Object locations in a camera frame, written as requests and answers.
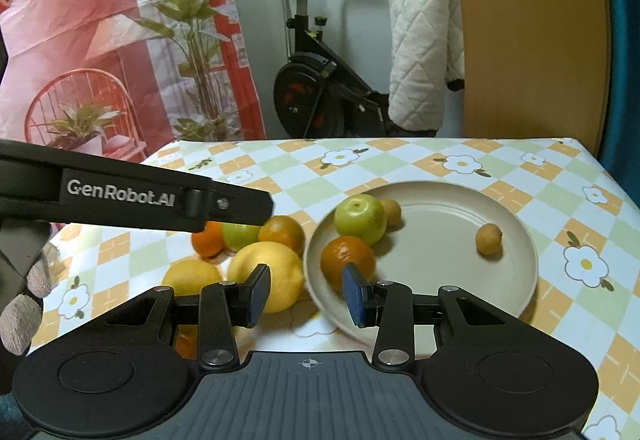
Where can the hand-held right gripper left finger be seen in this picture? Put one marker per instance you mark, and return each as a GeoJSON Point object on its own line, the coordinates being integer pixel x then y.
{"type": "Point", "coordinates": [257, 292]}

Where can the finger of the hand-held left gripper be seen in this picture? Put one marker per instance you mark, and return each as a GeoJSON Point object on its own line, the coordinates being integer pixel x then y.
{"type": "Point", "coordinates": [235, 207]}

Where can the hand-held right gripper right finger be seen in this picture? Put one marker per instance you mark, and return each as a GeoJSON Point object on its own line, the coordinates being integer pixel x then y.
{"type": "Point", "coordinates": [354, 295]}

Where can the yellow lemon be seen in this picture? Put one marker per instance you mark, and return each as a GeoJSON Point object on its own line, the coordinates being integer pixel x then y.
{"type": "Point", "coordinates": [192, 276]}
{"type": "Point", "coordinates": [280, 280]}

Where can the large green apple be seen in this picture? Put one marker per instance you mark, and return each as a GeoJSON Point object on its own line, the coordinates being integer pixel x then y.
{"type": "Point", "coordinates": [241, 236]}

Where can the bright orange tangerine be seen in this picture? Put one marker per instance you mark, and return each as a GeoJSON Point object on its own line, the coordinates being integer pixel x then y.
{"type": "Point", "coordinates": [210, 242]}

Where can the dark orange tangerine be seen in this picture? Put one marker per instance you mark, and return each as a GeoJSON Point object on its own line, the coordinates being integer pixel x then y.
{"type": "Point", "coordinates": [282, 232]}

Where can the small green apple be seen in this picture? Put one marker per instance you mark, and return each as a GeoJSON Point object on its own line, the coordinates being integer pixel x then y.
{"type": "Point", "coordinates": [360, 220]}

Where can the beige round plate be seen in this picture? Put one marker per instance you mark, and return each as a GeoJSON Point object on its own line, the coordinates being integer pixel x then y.
{"type": "Point", "coordinates": [450, 280]}

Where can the person's left hand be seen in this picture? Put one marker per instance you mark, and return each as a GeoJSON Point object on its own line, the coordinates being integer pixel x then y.
{"type": "Point", "coordinates": [20, 320]}

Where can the black exercise bike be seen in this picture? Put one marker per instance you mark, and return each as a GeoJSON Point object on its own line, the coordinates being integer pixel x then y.
{"type": "Point", "coordinates": [310, 90]}

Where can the printed red backdrop cloth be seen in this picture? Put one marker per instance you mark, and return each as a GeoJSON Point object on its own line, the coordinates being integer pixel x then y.
{"type": "Point", "coordinates": [100, 45]}

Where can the checkered floral tablecloth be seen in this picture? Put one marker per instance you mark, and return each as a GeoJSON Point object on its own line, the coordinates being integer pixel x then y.
{"type": "Point", "coordinates": [500, 160]}

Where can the white quilted blanket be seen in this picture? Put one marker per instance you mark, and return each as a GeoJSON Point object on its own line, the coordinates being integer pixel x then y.
{"type": "Point", "coordinates": [420, 50]}

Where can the wooden board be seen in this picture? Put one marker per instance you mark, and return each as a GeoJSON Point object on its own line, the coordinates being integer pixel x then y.
{"type": "Point", "coordinates": [530, 30]}

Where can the teal curtain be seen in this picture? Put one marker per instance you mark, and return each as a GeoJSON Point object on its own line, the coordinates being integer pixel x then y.
{"type": "Point", "coordinates": [622, 45]}

